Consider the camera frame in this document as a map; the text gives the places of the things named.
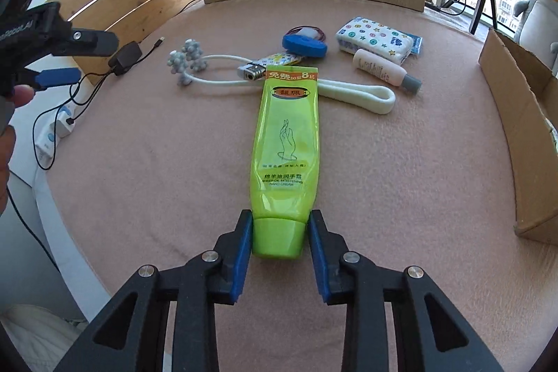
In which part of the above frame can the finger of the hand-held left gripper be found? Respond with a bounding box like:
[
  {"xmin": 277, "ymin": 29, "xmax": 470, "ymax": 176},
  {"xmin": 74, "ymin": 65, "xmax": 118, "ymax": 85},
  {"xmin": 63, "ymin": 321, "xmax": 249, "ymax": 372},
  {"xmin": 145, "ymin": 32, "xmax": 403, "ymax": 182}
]
[
  {"xmin": 24, "ymin": 67, "xmax": 82, "ymax": 92},
  {"xmin": 65, "ymin": 29, "xmax": 120, "ymax": 58}
]

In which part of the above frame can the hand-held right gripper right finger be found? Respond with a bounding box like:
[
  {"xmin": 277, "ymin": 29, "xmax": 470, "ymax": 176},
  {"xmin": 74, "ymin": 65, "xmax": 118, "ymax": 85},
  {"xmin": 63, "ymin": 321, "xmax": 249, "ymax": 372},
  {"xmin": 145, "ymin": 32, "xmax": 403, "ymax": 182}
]
[{"xmin": 308, "ymin": 210, "xmax": 506, "ymax": 372}]

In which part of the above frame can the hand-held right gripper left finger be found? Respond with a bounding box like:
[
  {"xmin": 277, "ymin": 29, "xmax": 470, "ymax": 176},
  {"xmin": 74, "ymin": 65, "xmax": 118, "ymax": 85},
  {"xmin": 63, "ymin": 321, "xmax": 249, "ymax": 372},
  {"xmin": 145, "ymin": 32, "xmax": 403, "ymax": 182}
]
[{"xmin": 54, "ymin": 210, "xmax": 254, "ymax": 372}]

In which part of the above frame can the green hand cream tube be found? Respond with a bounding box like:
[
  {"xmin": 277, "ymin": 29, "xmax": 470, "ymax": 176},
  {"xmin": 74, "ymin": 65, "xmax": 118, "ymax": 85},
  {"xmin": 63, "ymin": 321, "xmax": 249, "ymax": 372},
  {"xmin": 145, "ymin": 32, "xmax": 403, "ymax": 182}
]
[{"xmin": 250, "ymin": 69, "xmax": 321, "ymax": 260}]

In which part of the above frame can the white roller massager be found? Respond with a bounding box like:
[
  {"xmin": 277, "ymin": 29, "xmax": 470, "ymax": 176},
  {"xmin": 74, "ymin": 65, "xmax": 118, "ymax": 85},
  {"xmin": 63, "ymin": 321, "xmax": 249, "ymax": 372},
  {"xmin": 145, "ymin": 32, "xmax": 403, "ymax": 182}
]
[{"xmin": 167, "ymin": 39, "xmax": 397, "ymax": 116}]

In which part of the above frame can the pink bottle with grey cap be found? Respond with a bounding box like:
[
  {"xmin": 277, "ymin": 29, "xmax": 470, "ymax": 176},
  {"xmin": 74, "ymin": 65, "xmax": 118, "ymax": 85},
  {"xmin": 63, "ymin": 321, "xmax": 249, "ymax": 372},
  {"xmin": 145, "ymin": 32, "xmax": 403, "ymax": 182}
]
[{"xmin": 352, "ymin": 48, "xmax": 423, "ymax": 94}]

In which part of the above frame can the maroon hair tie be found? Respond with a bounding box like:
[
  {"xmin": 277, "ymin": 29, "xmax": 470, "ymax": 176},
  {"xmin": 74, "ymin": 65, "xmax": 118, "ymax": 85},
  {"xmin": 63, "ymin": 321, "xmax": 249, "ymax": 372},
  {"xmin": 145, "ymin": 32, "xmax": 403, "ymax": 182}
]
[{"xmin": 288, "ymin": 25, "xmax": 327, "ymax": 43}]

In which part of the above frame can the patterned tissue pack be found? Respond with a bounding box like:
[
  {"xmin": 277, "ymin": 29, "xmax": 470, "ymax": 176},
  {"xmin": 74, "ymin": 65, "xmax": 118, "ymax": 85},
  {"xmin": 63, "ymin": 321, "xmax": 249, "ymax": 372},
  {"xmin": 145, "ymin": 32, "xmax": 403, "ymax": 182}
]
[{"xmin": 335, "ymin": 16, "xmax": 414, "ymax": 65}]

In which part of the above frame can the blue wipes packet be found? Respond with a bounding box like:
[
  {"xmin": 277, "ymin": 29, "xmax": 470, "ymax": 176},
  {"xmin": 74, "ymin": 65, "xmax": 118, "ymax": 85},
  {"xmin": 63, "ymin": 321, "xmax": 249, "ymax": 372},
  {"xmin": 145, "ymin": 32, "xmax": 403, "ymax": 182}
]
[{"xmin": 403, "ymin": 30, "xmax": 424, "ymax": 58}]

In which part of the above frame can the cardboard box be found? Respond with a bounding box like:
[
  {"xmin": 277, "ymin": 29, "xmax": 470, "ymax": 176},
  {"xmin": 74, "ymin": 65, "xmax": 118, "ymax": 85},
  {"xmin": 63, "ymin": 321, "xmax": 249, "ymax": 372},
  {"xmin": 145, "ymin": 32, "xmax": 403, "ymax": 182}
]
[{"xmin": 478, "ymin": 28, "xmax": 558, "ymax": 245}]

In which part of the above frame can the person's left hand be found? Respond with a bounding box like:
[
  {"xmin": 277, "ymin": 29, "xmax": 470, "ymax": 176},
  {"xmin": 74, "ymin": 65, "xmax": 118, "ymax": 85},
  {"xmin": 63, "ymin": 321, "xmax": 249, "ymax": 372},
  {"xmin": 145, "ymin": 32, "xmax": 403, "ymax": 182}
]
[{"xmin": 0, "ymin": 85, "xmax": 36, "ymax": 218}]

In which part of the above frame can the white power strip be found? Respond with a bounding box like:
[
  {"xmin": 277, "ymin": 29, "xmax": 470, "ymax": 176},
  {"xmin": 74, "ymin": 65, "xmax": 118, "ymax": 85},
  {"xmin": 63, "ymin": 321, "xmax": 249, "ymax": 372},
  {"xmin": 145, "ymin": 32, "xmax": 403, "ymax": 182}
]
[{"xmin": 35, "ymin": 102, "xmax": 77, "ymax": 164}]

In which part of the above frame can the yellow patterned small case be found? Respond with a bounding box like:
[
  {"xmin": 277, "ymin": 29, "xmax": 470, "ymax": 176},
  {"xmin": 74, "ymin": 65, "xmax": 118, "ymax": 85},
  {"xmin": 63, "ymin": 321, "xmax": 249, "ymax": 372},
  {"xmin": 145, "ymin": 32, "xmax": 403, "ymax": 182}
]
[{"xmin": 257, "ymin": 52, "xmax": 306, "ymax": 70}]

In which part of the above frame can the blue round disc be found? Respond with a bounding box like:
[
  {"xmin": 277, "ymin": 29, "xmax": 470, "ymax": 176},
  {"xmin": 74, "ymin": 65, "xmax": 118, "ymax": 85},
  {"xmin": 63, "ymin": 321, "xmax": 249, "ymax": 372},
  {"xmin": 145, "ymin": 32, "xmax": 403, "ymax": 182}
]
[{"xmin": 282, "ymin": 33, "xmax": 327, "ymax": 58}]

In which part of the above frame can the large penguin plush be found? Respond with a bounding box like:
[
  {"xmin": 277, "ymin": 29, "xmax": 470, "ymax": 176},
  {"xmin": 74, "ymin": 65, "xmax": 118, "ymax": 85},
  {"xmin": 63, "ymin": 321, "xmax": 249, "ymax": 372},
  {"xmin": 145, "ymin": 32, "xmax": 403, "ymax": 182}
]
[{"xmin": 514, "ymin": 0, "xmax": 558, "ymax": 72}]

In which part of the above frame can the black power adapter with cable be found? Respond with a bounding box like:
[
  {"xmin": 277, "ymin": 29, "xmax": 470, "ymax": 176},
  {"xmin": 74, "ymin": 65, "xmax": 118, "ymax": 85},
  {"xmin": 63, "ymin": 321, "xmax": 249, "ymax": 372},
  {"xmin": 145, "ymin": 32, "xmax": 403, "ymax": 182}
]
[{"xmin": 35, "ymin": 36, "xmax": 166, "ymax": 171}]

